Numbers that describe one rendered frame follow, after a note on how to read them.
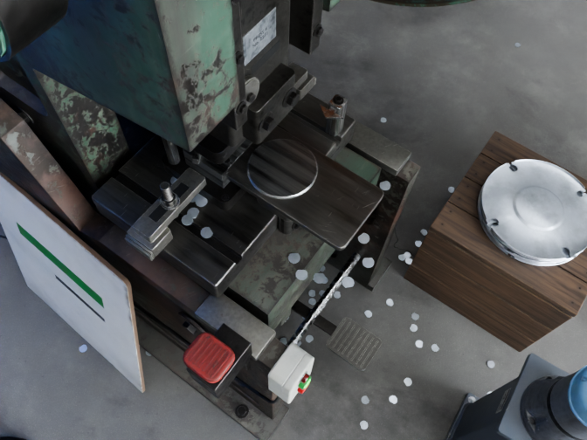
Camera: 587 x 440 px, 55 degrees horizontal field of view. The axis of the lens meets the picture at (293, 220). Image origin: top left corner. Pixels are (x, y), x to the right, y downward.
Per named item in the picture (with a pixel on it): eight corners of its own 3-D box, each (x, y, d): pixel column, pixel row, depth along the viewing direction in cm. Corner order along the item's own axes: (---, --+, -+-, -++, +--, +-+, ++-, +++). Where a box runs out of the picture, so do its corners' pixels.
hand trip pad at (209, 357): (241, 365, 93) (238, 354, 86) (217, 395, 90) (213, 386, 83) (208, 340, 94) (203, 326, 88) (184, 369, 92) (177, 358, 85)
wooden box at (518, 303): (570, 257, 179) (632, 203, 148) (520, 353, 164) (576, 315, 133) (459, 192, 189) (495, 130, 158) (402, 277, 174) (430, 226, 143)
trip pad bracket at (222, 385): (255, 367, 109) (252, 340, 91) (224, 410, 105) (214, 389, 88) (231, 350, 110) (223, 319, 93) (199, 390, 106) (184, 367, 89)
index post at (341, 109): (343, 128, 113) (349, 97, 105) (335, 138, 112) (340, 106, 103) (332, 121, 114) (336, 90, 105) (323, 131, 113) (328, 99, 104)
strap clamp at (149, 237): (213, 195, 105) (207, 164, 96) (151, 261, 98) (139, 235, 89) (189, 178, 107) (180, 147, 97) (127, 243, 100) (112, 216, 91)
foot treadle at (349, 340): (380, 346, 153) (383, 340, 148) (360, 376, 149) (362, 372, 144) (212, 230, 168) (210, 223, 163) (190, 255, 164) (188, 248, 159)
